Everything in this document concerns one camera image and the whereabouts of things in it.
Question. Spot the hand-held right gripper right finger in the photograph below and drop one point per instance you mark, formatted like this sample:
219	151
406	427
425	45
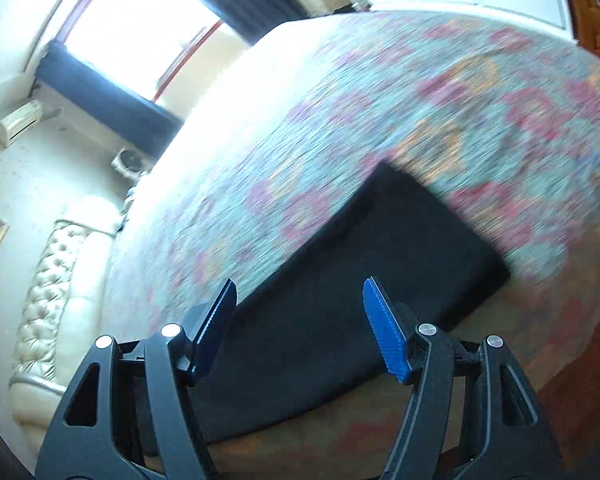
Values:
387	332

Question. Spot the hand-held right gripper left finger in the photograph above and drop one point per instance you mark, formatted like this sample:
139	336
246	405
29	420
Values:
211	327

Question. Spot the black pants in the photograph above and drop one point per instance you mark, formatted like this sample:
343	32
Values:
355	260

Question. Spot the cream tufted leather headboard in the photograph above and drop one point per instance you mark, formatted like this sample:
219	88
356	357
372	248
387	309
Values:
45	310

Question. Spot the white box fan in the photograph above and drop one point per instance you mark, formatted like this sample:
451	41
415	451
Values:
130	160

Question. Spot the floral bedspread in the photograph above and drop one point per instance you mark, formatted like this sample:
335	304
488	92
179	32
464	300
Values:
380	110

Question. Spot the dark blue curtain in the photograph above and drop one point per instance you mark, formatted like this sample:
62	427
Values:
260	5
110	95

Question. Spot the white air conditioner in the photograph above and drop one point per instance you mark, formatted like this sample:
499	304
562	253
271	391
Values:
19	121

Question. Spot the window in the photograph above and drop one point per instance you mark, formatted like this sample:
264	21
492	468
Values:
130	25

